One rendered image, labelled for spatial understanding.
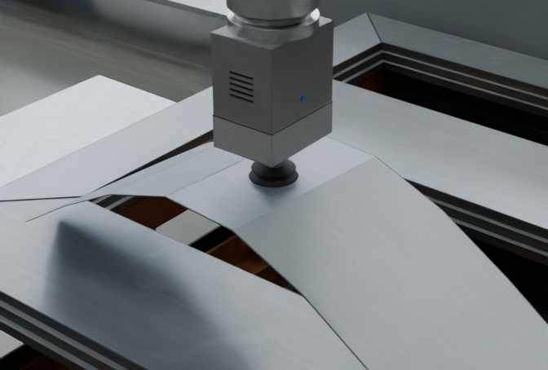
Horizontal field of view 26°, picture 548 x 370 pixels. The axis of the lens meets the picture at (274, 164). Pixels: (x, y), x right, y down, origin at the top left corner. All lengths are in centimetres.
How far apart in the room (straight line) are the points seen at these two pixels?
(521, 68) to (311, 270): 83
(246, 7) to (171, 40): 314
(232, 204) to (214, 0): 279
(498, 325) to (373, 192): 16
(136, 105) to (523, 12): 59
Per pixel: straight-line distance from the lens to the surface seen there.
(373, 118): 153
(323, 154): 106
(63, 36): 416
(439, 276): 99
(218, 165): 106
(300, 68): 96
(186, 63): 388
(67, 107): 182
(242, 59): 95
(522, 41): 179
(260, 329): 113
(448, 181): 139
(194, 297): 117
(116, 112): 179
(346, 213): 100
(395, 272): 97
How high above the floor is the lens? 151
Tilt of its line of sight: 28 degrees down
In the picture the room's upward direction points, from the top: straight up
